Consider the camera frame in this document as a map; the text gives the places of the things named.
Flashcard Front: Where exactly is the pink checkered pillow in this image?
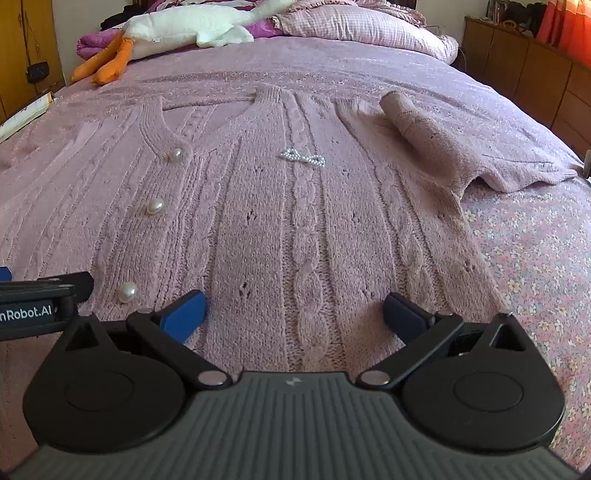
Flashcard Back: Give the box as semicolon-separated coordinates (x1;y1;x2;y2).
270;0;460;59

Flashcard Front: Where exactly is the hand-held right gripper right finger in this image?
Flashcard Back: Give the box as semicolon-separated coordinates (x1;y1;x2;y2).
355;292;529;387

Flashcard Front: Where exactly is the white goose plush toy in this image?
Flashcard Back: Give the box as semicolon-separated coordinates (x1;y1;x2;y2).
70;0;296;86

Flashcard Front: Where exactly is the orange curtain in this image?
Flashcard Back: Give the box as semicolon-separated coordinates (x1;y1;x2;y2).
536;0;591;68

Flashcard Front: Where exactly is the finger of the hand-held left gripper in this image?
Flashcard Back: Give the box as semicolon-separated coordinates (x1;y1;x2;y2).
0;267;95;305

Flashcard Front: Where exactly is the purple blanket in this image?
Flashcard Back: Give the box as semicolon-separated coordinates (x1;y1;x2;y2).
76;0;282;61

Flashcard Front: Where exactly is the wooden dresser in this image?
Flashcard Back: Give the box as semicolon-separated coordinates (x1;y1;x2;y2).
462;16;591;158

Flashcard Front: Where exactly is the dark bag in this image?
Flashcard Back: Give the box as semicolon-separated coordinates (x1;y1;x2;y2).
503;2;548;38

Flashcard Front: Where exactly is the wooden wardrobe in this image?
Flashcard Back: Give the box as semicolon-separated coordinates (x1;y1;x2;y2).
0;0;66;125

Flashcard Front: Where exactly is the dark cloth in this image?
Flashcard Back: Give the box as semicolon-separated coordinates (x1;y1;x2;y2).
99;8;139;31

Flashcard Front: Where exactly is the pink knit cardigan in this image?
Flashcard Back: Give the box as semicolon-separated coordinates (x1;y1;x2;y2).
0;84;580;379

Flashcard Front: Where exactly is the white book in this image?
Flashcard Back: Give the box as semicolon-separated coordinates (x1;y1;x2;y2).
0;91;58;144

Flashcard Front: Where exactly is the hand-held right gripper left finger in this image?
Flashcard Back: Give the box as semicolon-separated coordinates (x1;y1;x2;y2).
60;290;232;387

